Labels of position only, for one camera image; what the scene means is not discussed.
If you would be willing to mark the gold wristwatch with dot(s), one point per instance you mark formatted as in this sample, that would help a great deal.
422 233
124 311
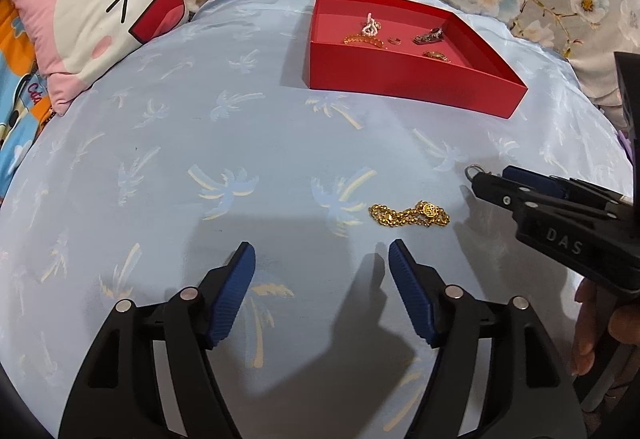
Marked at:
436 55

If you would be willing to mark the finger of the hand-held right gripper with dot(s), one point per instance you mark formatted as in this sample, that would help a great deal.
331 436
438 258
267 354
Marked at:
522 177
495 193

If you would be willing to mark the purple cloth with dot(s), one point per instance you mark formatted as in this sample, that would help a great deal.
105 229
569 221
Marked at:
623 141

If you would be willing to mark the blue palm print sheet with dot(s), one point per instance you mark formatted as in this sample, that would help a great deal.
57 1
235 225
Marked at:
200 159

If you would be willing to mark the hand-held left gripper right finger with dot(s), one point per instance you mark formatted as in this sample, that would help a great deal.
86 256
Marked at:
412 301

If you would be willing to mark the red cardboard box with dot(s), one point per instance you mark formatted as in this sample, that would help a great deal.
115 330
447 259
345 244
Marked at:
400 69

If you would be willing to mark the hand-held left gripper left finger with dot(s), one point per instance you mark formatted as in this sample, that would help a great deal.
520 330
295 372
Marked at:
229 301

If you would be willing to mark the person's right hand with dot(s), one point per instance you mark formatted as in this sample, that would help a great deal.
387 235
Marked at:
587 324

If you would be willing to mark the pink cat face pillow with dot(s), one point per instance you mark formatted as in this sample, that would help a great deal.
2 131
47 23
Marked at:
95 14

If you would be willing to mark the colourful cartoon blanket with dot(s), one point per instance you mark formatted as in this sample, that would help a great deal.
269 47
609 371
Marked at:
17 94

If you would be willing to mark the silver wristwatch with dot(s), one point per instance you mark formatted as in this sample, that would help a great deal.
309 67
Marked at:
429 37

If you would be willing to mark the gold hoop earring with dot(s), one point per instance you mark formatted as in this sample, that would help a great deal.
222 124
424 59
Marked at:
394 40

